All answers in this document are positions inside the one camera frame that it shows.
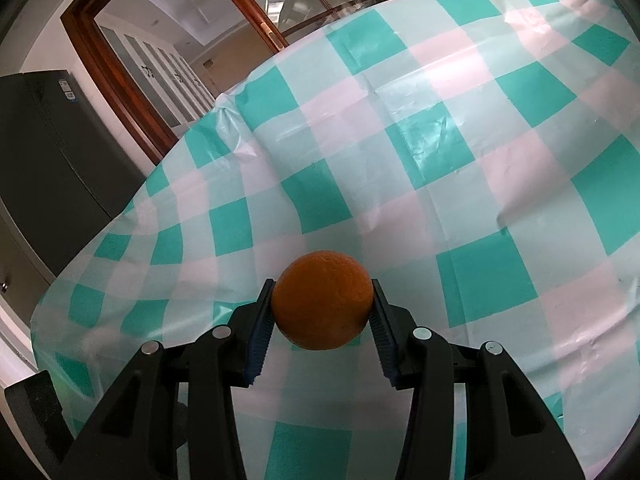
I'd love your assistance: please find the teal checkered tablecloth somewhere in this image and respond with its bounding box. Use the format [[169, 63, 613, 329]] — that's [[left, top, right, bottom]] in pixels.
[[30, 0, 639, 478]]

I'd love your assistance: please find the dark refrigerator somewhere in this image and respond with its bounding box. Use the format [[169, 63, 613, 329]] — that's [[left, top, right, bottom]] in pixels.
[[1, 70, 144, 274]]

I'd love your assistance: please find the orange tangerine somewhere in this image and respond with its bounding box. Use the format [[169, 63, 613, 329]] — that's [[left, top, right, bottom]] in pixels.
[[271, 250, 373, 351]]

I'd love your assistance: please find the wooden door frame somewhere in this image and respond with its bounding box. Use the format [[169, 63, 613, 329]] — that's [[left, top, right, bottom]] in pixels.
[[60, 0, 402, 165]]

